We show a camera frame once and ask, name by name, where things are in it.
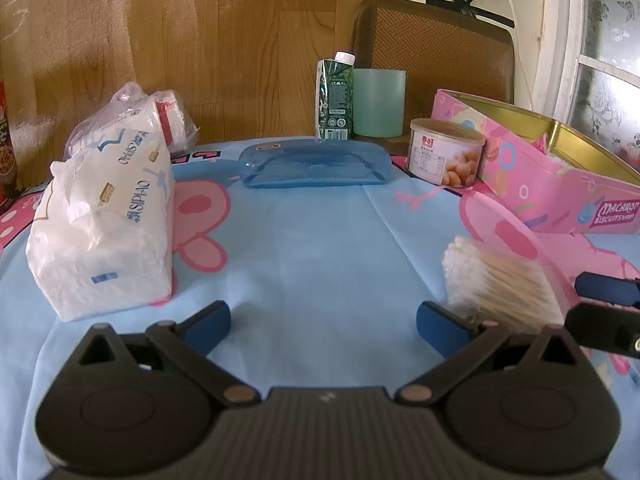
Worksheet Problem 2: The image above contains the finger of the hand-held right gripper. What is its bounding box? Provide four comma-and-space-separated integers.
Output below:
564, 299, 640, 362
574, 271, 640, 309

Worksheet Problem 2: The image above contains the small tissue pack in bag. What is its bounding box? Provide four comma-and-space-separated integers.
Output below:
112, 84, 201, 157

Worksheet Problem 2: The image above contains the cartoon printed blue tablecloth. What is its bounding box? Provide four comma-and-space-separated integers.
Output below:
0, 135, 640, 480

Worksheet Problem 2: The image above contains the round food can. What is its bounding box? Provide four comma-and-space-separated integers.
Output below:
407, 118, 487, 188

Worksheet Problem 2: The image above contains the wood pattern board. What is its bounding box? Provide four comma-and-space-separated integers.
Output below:
0, 0, 396, 201

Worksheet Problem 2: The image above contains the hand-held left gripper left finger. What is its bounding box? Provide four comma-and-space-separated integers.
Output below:
60, 300, 262, 408

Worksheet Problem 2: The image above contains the cotton swab pack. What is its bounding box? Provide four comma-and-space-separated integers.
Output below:
442, 235, 571, 336

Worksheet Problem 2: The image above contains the blue plastic case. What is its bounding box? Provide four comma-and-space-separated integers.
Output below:
239, 140, 392, 190

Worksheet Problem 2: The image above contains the green drink carton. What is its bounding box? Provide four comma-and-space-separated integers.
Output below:
316, 51, 357, 141

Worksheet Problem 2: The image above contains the red snack box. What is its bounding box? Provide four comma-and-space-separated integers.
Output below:
0, 80, 23, 211

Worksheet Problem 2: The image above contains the pink biscuit tin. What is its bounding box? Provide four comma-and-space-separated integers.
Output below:
431, 88, 640, 236

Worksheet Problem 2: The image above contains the large white tissue pack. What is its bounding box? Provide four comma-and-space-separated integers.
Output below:
26, 95, 176, 322

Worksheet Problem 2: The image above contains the frosted green cup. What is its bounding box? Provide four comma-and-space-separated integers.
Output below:
352, 67, 407, 138

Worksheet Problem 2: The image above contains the frosted flower pattern window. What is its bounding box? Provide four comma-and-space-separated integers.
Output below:
530, 0, 640, 171

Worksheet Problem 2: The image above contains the white cable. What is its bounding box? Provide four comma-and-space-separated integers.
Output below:
500, 0, 533, 106

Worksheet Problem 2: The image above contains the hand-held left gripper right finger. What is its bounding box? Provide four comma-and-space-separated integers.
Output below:
397, 301, 598, 407

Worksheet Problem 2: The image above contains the brown woven chair back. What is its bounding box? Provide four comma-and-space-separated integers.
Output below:
352, 0, 516, 111

